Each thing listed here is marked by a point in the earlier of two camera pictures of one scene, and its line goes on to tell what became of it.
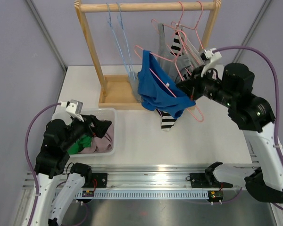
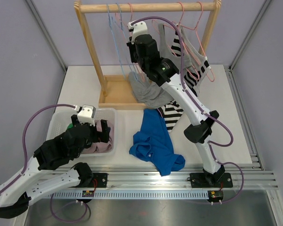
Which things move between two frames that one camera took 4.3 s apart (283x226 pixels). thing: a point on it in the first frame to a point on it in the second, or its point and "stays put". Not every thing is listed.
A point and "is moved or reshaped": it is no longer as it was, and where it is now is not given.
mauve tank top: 104,144 stays put
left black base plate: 97,180 stays put
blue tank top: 158,90 to 153,143
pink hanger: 192,112 is moved or reshaped
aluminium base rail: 139,176 stays put
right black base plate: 207,180 stays put
